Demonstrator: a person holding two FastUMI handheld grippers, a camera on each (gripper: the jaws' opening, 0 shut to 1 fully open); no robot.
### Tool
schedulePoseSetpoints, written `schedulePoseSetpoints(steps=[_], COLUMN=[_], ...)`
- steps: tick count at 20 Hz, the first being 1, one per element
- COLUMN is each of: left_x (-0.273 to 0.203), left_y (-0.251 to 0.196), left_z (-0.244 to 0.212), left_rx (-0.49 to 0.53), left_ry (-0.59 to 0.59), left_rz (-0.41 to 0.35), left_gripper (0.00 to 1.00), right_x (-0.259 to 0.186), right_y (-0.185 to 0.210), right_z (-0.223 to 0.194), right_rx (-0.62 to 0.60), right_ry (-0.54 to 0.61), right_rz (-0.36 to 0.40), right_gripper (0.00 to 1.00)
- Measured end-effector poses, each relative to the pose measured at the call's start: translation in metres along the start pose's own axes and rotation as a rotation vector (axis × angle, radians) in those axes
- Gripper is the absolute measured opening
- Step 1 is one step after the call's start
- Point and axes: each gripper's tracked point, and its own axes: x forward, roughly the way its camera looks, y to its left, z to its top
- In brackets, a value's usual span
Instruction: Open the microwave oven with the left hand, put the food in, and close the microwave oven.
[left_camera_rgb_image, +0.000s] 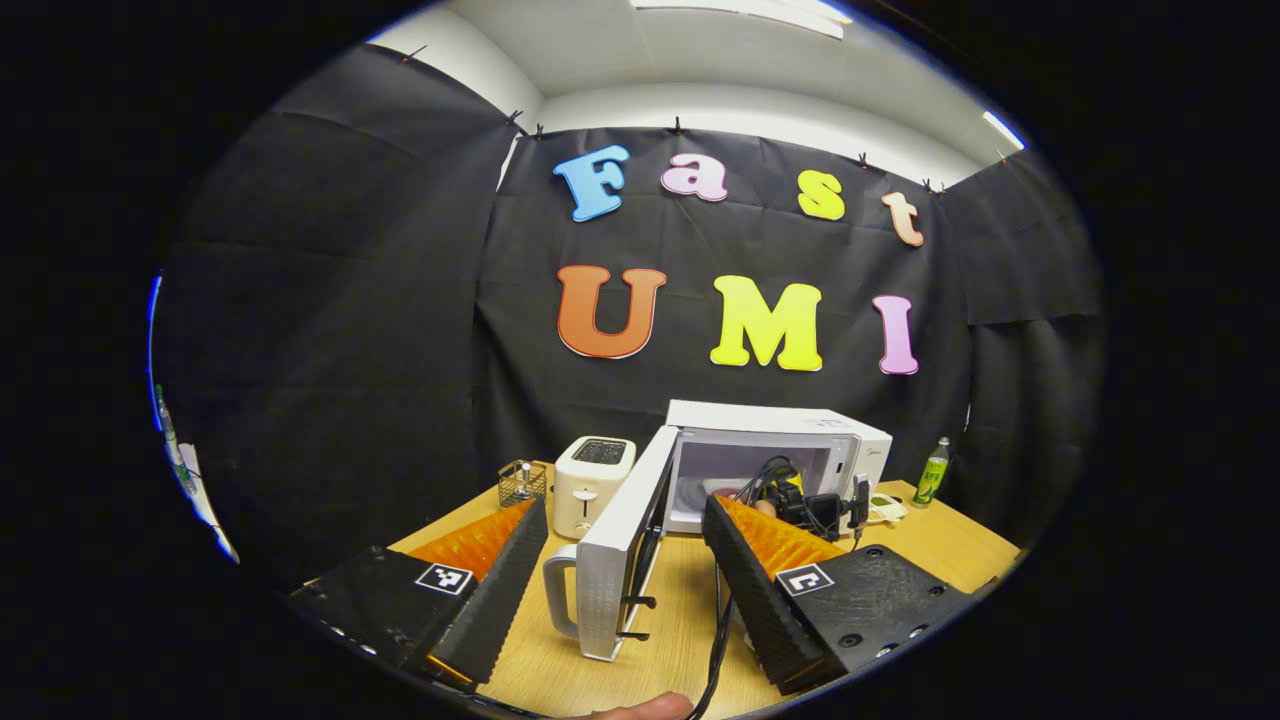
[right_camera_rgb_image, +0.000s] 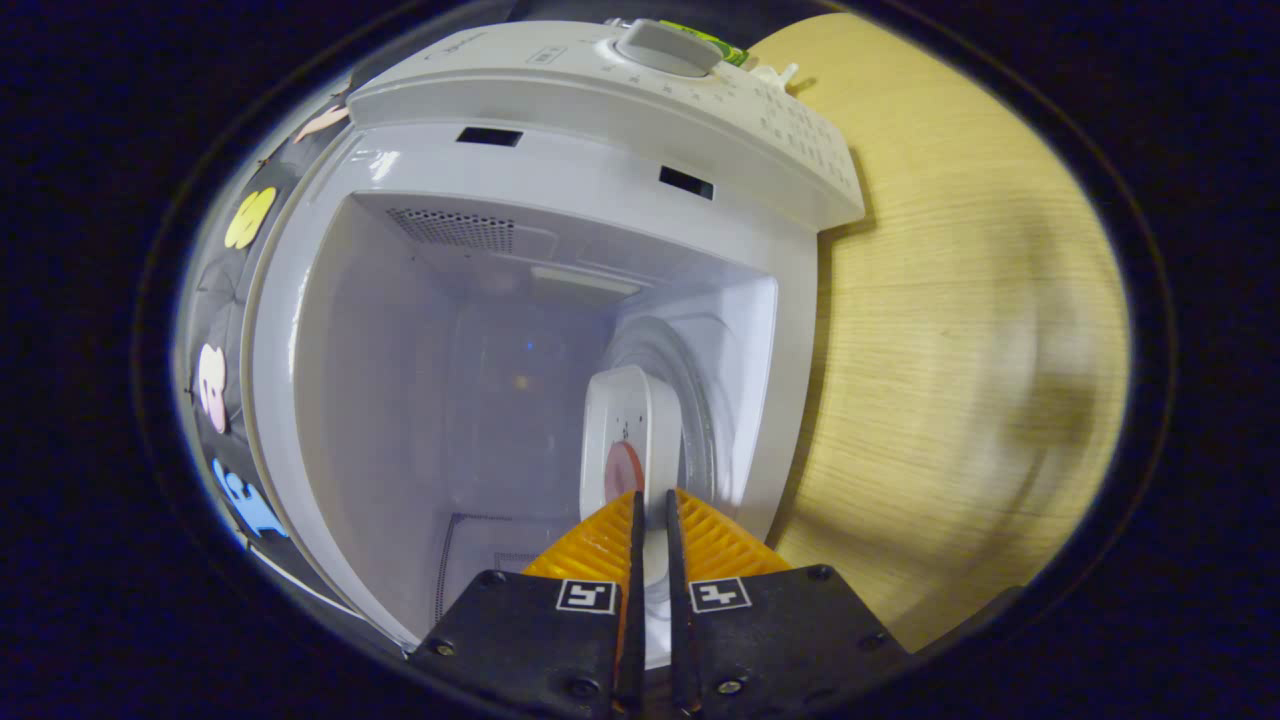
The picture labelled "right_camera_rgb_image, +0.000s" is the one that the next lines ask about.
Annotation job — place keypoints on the glass turntable plate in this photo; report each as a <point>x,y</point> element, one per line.
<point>702,400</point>

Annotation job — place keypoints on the green drink bottle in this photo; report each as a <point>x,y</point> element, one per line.
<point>705,38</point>

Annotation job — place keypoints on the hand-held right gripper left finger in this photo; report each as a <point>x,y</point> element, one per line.
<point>545,640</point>

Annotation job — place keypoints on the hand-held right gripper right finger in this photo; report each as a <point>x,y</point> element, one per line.
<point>770,640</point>

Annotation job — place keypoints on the white square plate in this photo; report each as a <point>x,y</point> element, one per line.
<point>620,410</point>

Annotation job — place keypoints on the pink round food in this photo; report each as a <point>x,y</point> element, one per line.
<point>624,470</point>

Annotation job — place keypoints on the white microwave oven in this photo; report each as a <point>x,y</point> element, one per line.
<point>400,400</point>

